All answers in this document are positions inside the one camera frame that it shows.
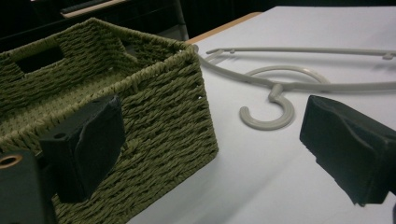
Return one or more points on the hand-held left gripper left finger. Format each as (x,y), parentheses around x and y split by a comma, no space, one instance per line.
(81,146)

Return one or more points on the grey plastic clothes hanger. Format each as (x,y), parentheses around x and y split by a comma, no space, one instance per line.
(280,85)

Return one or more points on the dark shelf with wooden edge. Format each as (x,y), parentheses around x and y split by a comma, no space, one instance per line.
(93,7)

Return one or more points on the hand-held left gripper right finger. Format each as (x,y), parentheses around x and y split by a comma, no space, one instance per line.
(351,146)

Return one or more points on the green woven basket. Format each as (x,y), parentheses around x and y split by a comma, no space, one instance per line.
(165,115)

